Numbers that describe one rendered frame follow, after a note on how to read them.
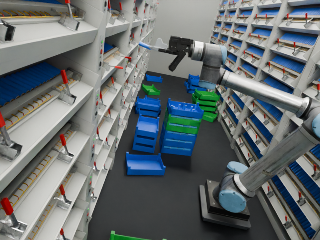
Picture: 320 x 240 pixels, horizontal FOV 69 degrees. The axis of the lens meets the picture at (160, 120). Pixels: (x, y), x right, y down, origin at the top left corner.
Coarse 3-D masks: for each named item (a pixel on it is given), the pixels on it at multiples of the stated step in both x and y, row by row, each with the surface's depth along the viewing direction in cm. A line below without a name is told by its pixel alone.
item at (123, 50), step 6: (108, 42) 142; (114, 42) 142; (120, 48) 143; (126, 48) 143; (120, 54) 141; (126, 54) 144; (114, 60) 123; (120, 60) 129; (102, 72) 88; (108, 72) 102; (102, 78) 93
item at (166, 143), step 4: (160, 136) 229; (164, 140) 212; (168, 140) 213; (164, 144) 214; (168, 144) 214; (172, 144) 215; (176, 144) 215; (180, 144) 216; (184, 144) 216; (188, 144) 216; (192, 144) 217; (188, 148) 218; (192, 148) 218
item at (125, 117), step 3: (126, 117) 239; (123, 120) 237; (126, 120) 240; (123, 123) 231; (120, 126) 222; (123, 126) 222; (120, 129) 219; (123, 129) 222; (120, 132) 214; (120, 135) 210; (117, 138) 198; (117, 141) 199; (117, 144) 196; (117, 147) 183
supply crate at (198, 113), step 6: (168, 102) 213; (174, 102) 218; (180, 102) 219; (198, 102) 220; (168, 108) 209; (174, 108) 216; (180, 108) 219; (186, 108) 222; (192, 108) 222; (198, 108) 219; (174, 114) 202; (180, 114) 202; (186, 114) 203; (192, 114) 203; (198, 114) 204
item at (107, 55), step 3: (114, 48) 135; (117, 48) 139; (111, 51) 126; (114, 51) 130; (117, 51) 137; (105, 54) 115; (108, 54) 117; (111, 54) 125; (105, 57) 110; (108, 57) 118; (108, 60) 113
